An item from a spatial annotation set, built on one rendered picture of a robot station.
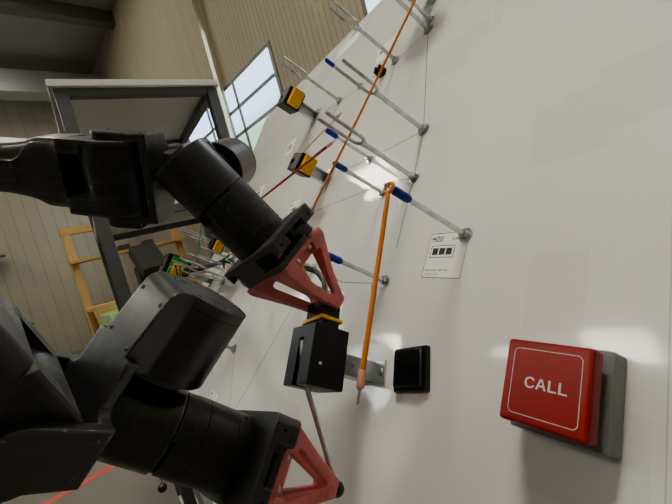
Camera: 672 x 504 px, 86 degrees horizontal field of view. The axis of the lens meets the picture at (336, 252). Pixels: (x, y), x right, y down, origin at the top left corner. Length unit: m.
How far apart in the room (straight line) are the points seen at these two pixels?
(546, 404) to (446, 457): 0.11
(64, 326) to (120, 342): 9.74
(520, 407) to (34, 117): 10.74
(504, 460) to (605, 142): 0.24
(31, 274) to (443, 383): 9.81
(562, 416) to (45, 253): 9.96
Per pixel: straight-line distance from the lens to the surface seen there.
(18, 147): 0.43
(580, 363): 0.25
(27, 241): 10.06
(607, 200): 0.32
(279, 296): 0.37
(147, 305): 0.26
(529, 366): 0.26
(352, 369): 0.38
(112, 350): 0.26
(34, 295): 9.97
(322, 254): 0.35
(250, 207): 0.33
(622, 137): 0.34
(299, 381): 0.34
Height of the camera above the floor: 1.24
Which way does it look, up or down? 4 degrees down
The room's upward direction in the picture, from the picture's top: 15 degrees counter-clockwise
